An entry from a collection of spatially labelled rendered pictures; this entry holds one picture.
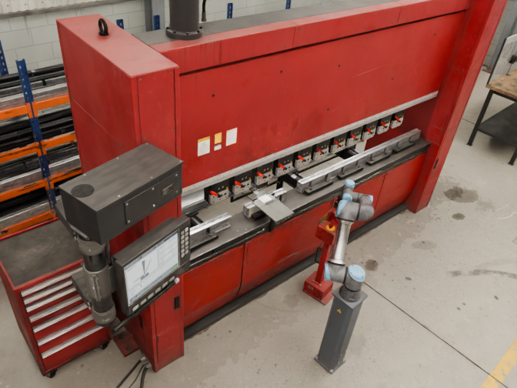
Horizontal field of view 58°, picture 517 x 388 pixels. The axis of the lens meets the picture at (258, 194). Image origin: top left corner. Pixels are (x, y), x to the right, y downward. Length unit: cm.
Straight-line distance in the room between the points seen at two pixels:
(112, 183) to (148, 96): 45
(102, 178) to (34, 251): 126
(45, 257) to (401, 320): 286
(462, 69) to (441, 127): 60
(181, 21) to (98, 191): 102
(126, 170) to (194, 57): 75
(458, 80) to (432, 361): 248
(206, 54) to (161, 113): 46
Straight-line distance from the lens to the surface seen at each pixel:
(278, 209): 347
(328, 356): 372
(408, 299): 451
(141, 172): 214
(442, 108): 492
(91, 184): 210
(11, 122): 441
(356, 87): 373
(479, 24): 464
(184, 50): 251
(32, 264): 321
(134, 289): 237
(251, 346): 386
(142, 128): 231
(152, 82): 224
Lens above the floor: 317
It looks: 37 degrees down
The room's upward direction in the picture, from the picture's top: 6 degrees clockwise
